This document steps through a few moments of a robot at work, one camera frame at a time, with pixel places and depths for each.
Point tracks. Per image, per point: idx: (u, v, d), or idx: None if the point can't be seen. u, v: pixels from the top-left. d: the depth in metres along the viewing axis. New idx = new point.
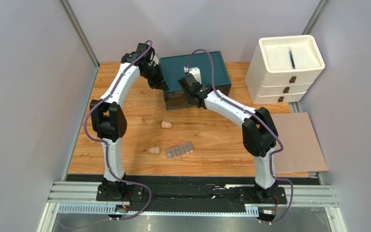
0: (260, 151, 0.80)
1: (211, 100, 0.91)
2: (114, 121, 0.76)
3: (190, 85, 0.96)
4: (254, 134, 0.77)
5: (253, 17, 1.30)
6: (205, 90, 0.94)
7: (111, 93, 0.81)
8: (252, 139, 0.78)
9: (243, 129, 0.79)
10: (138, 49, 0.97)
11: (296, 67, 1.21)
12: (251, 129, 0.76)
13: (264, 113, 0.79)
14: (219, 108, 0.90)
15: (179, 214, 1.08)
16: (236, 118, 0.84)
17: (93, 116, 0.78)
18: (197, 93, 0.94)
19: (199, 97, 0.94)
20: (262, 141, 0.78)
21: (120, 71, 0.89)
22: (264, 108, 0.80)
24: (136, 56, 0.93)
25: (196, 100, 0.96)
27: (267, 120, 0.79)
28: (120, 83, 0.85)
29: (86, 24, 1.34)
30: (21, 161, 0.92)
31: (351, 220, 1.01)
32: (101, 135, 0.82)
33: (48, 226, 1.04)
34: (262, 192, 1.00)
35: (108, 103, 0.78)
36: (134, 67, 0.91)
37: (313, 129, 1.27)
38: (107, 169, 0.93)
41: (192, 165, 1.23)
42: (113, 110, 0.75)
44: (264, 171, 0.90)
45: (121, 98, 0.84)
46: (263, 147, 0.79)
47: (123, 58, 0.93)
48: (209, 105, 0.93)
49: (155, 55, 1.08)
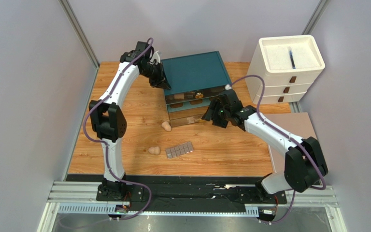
0: (303, 187, 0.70)
1: (253, 123, 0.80)
2: (113, 122, 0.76)
3: (232, 103, 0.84)
4: (298, 167, 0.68)
5: (253, 17, 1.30)
6: (246, 111, 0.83)
7: (110, 94, 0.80)
8: (296, 172, 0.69)
9: (288, 160, 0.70)
10: (137, 48, 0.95)
11: (296, 67, 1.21)
12: (298, 163, 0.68)
13: (314, 144, 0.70)
14: (261, 134, 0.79)
15: (179, 214, 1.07)
16: (277, 144, 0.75)
17: (92, 117, 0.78)
18: (238, 114, 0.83)
19: (239, 118, 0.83)
20: (306, 176, 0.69)
21: (118, 70, 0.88)
22: (314, 139, 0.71)
24: (135, 55, 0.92)
25: (235, 122, 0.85)
27: (316, 152, 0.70)
28: (119, 83, 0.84)
29: (86, 24, 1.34)
30: (21, 161, 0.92)
31: (351, 221, 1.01)
32: (101, 135, 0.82)
33: (48, 227, 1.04)
34: (261, 191, 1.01)
35: (107, 103, 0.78)
36: (133, 67, 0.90)
37: (313, 129, 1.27)
38: (107, 169, 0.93)
41: (192, 165, 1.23)
42: (111, 111, 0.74)
44: (281, 187, 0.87)
45: (120, 101, 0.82)
46: (308, 182, 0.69)
47: (122, 57, 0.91)
48: (249, 127, 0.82)
49: (155, 54, 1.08)
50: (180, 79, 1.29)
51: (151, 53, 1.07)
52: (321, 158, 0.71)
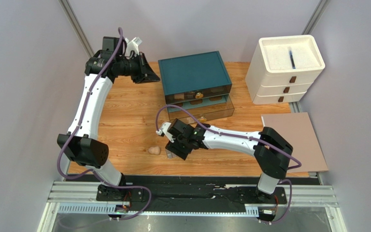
0: (283, 172, 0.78)
1: (211, 140, 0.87)
2: (92, 155, 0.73)
3: (182, 131, 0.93)
4: (270, 159, 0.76)
5: (253, 17, 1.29)
6: (199, 131, 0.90)
7: (79, 124, 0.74)
8: (271, 165, 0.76)
9: (258, 158, 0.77)
10: (106, 48, 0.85)
11: (296, 67, 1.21)
12: (267, 156, 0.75)
13: (270, 132, 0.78)
14: (222, 144, 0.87)
15: (179, 214, 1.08)
16: (243, 148, 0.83)
17: (66, 153, 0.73)
18: (193, 137, 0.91)
19: (196, 140, 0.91)
20: (280, 162, 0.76)
21: (85, 88, 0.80)
22: (269, 127, 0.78)
24: (102, 63, 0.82)
25: (195, 145, 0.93)
27: (275, 138, 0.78)
28: (88, 108, 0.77)
29: (85, 24, 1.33)
30: (21, 161, 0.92)
31: (351, 221, 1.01)
32: (83, 164, 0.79)
33: (48, 226, 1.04)
34: (264, 196, 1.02)
35: (79, 136, 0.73)
36: (102, 80, 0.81)
37: (313, 129, 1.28)
38: (102, 182, 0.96)
41: (192, 165, 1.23)
42: (86, 145, 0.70)
44: (273, 183, 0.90)
45: (93, 127, 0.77)
46: (285, 166, 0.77)
47: (87, 67, 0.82)
48: (211, 143, 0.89)
49: (129, 43, 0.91)
50: (180, 78, 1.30)
51: (126, 44, 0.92)
52: (282, 140, 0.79)
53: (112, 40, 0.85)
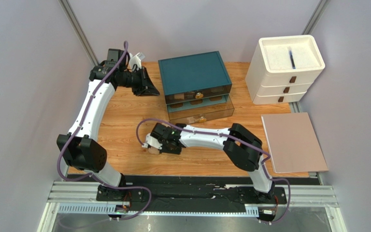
0: (253, 165, 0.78)
1: (186, 138, 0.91)
2: (89, 155, 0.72)
3: (162, 133, 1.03)
4: (239, 152, 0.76)
5: (253, 17, 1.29)
6: (176, 132, 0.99)
7: (80, 124, 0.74)
8: (240, 158, 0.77)
9: (228, 153, 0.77)
10: (110, 58, 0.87)
11: (296, 67, 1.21)
12: (235, 150, 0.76)
13: (239, 128, 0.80)
14: (197, 142, 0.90)
15: (179, 214, 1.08)
16: (215, 144, 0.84)
17: (64, 155, 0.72)
18: (173, 137, 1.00)
19: (175, 140, 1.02)
20: (249, 155, 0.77)
21: (88, 93, 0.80)
22: (238, 124, 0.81)
24: (107, 70, 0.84)
25: (174, 143, 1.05)
27: (243, 134, 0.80)
28: (91, 109, 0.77)
29: (85, 24, 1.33)
30: (22, 161, 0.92)
31: (351, 221, 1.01)
32: (81, 168, 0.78)
33: (48, 227, 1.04)
34: (264, 195, 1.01)
35: (79, 136, 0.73)
36: (106, 85, 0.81)
37: (313, 130, 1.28)
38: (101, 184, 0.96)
41: (192, 165, 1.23)
42: (85, 145, 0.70)
44: (261, 179, 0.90)
45: (93, 129, 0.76)
46: (254, 160, 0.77)
47: (91, 75, 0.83)
48: (187, 142, 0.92)
49: (134, 59, 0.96)
50: (180, 79, 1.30)
51: (130, 58, 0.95)
52: (251, 135, 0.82)
53: (118, 52, 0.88)
